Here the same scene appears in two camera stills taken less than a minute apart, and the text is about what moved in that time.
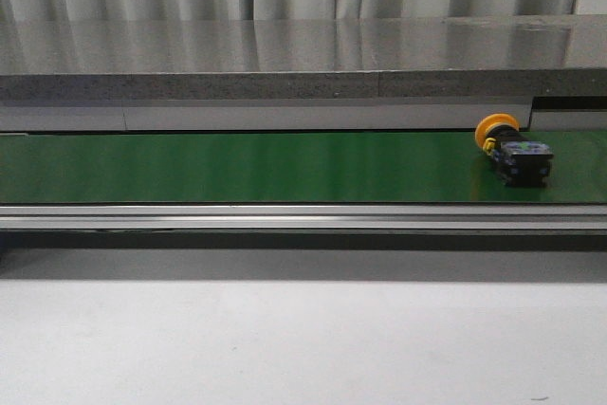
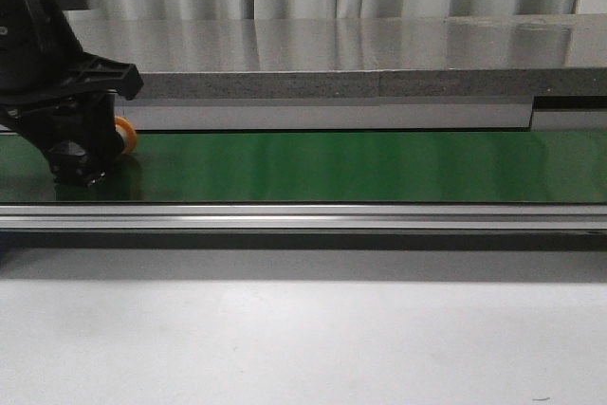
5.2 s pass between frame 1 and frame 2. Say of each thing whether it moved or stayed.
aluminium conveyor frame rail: stayed
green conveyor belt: stayed
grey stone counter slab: stayed
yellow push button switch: moved
